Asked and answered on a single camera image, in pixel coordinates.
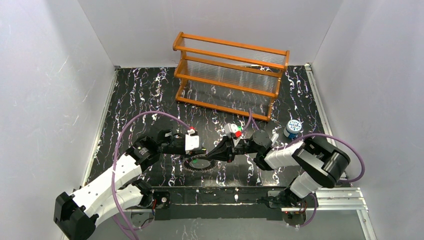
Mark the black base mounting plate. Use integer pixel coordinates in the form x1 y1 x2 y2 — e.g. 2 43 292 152
130 186 307 226

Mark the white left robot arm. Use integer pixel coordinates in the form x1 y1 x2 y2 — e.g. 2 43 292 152
53 128 205 240

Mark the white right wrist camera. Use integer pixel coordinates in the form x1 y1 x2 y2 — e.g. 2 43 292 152
224 123 242 147

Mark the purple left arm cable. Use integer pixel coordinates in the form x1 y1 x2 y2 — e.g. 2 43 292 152
111 110 195 240

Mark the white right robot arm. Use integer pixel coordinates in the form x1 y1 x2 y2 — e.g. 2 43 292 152
206 130 351 201

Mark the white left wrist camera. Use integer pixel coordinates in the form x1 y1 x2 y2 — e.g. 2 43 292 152
184 127 201 154

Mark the blue lidded jar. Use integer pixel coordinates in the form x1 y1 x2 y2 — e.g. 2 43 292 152
283 119 303 139

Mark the orange wooden rack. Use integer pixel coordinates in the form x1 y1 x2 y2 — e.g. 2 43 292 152
172 32 290 122

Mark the orange capped tube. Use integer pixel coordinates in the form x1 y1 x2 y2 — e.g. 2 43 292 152
270 133 279 144

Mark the metal oval keyring holder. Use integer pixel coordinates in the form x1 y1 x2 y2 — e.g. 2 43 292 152
182 156 217 172

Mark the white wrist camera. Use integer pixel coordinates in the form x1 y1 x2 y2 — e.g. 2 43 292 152
184 127 201 154
224 123 242 147

